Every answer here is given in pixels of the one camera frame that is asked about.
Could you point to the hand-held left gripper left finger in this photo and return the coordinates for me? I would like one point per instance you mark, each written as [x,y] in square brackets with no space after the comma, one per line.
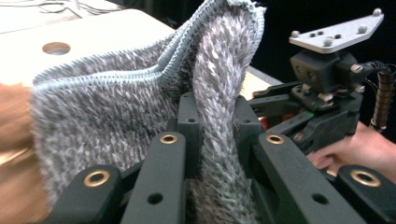
[190,124]

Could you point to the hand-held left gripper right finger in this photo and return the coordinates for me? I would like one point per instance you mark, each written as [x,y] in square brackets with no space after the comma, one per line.
[247,124]

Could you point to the grey fluffy cloth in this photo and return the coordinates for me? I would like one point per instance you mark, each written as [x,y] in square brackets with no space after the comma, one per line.
[109,109]

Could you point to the brown teddy bear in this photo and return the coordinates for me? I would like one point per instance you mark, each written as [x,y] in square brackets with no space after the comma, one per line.
[15,130]

